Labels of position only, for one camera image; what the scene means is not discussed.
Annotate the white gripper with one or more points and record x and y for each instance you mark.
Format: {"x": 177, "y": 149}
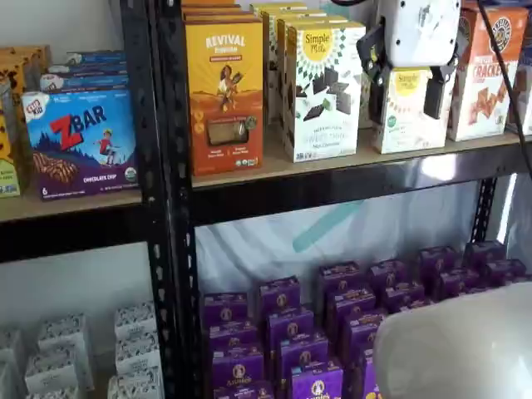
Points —
{"x": 420, "y": 33}

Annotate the small white yellow-label box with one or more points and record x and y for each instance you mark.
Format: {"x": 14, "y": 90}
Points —
{"x": 405, "y": 120}
{"x": 364, "y": 112}

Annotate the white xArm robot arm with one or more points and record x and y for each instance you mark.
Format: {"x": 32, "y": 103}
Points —
{"x": 461, "y": 345}

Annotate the Simple Mills Sweet Thins box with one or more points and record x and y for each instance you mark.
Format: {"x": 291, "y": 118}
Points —
{"x": 311, "y": 19}
{"x": 324, "y": 104}
{"x": 278, "y": 5}
{"x": 270, "y": 62}

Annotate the orange white crackers box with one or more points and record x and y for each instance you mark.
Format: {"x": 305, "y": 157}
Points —
{"x": 486, "y": 95}

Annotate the white orange snack box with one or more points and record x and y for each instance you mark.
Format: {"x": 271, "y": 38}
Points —
{"x": 524, "y": 95}

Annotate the wooden shelf board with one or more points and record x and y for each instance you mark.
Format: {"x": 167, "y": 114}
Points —
{"x": 274, "y": 168}
{"x": 62, "y": 208}

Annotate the orange Revival cracker box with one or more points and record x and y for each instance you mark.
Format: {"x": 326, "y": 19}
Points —
{"x": 212, "y": 8}
{"x": 208, "y": 2}
{"x": 226, "y": 104}
{"x": 220, "y": 16}

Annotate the blue purple Zbar box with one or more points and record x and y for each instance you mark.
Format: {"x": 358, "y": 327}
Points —
{"x": 87, "y": 69}
{"x": 83, "y": 145}
{"x": 95, "y": 57}
{"x": 83, "y": 82}

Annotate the white patterned small box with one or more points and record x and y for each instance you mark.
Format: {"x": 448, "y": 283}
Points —
{"x": 52, "y": 394}
{"x": 62, "y": 334}
{"x": 137, "y": 353}
{"x": 135, "y": 384}
{"x": 135, "y": 320}
{"x": 58, "y": 372}
{"x": 10, "y": 361}

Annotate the yellow chocolate chip snack box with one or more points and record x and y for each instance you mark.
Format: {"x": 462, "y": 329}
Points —
{"x": 25, "y": 56}
{"x": 8, "y": 137}

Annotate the teal tape strip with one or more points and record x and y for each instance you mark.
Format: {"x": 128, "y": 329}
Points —
{"x": 328, "y": 226}

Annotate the black metal shelving unit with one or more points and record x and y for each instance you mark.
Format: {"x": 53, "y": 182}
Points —
{"x": 178, "y": 208}
{"x": 143, "y": 124}

